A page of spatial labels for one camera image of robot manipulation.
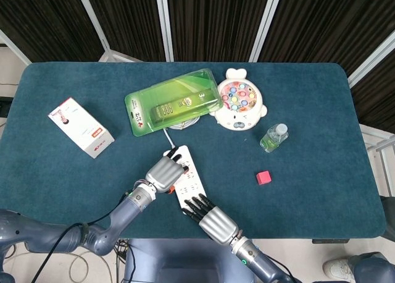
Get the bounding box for green blister package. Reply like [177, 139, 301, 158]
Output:
[124, 67, 224, 138]

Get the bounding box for white metal rack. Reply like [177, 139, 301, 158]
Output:
[359, 124, 395, 197]

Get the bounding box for white seal fishing toy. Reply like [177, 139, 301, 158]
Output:
[209, 67, 268, 132]

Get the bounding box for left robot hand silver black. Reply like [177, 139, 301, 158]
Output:
[144, 146, 189, 193]

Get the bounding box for white carton box red logo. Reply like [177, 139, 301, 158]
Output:
[48, 97, 115, 159]

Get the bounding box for black cable bundle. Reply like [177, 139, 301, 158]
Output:
[114, 239, 136, 283]

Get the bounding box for pink red cube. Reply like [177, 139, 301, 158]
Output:
[256, 170, 272, 185]

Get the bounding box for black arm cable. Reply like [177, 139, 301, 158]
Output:
[30, 188, 139, 283]

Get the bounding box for white power strip cable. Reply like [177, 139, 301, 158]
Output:
[163, 114, 201, 151]

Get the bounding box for white partition frame post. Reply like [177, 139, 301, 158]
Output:
[347, 29, 395, 88]
[73, 0, 144, 63]
[155, 0, 174, 63]
[248, 0, 285, 63]
[0, 29, 32, 65]

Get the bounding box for white shoe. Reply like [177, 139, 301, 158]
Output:
[322, 258, 353, 281]

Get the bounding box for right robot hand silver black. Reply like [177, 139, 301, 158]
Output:
[181, 193, 240, 245]

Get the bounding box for white power strip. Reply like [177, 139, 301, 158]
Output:
[162, 145, 208, 210]

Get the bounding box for pale floor cable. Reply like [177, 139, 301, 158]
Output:
[69, 250, 114, 283]

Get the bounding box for teal table cloth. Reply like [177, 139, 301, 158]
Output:
[0, 62, 386, 239]

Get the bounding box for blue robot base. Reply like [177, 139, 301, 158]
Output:
[123, 238, 257, 283]

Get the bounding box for water bottle green label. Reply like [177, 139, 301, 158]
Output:
[259, 123, 289, 153]

